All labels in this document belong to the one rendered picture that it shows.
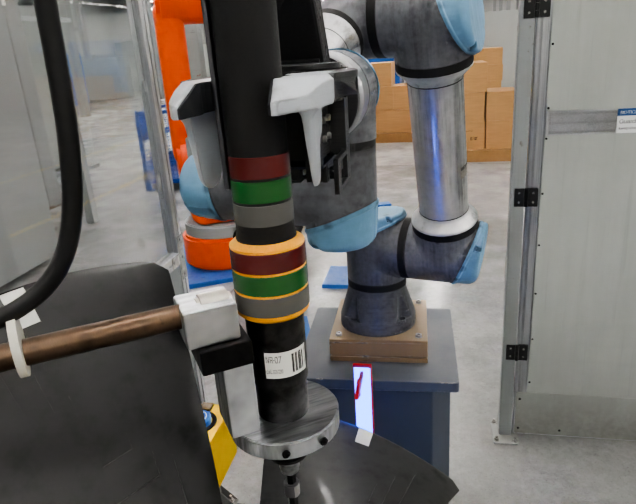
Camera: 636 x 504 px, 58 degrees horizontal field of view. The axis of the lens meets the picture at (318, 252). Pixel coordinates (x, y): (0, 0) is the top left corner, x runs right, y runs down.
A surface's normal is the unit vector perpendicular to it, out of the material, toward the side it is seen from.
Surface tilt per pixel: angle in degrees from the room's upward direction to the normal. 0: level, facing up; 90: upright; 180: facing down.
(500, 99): 90
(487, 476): 0
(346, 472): 14
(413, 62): 106
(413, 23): 101
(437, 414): 90
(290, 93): 42
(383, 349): 90
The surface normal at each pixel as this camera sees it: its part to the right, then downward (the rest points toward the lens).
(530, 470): -0.07, -0.94
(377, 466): 0.25, -0.94
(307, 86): 0.46, -0.58
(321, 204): -0.41, 0.33
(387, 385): -0.16, 0.35
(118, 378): 0.25, -0.55
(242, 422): 0.40, 0.29
